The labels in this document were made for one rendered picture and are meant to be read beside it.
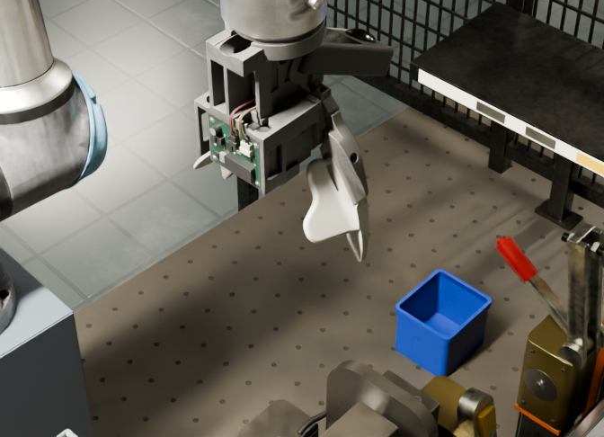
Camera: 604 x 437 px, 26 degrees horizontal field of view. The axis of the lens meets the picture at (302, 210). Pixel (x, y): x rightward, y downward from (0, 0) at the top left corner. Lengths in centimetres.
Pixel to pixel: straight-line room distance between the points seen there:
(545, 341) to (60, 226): 190
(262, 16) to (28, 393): 73
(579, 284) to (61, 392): 60
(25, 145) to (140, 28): 250
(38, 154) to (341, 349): 73
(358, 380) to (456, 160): 105
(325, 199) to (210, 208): 225
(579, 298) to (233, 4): 67
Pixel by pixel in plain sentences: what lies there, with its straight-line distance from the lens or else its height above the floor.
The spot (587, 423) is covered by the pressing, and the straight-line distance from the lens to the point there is 151.
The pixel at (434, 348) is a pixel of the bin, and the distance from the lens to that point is 189.
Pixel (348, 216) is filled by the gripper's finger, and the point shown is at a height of 149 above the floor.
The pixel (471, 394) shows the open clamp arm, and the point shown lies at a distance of 138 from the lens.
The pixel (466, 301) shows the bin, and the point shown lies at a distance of 195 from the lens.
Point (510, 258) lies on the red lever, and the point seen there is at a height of 113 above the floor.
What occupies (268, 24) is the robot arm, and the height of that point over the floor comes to 166.
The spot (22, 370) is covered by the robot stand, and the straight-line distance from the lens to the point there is 148.
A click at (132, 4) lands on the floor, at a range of 397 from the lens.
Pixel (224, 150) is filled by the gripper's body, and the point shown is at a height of 154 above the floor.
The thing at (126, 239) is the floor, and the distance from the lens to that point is 316.
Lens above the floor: 216
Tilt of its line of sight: 42 degrees down
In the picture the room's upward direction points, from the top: straight up
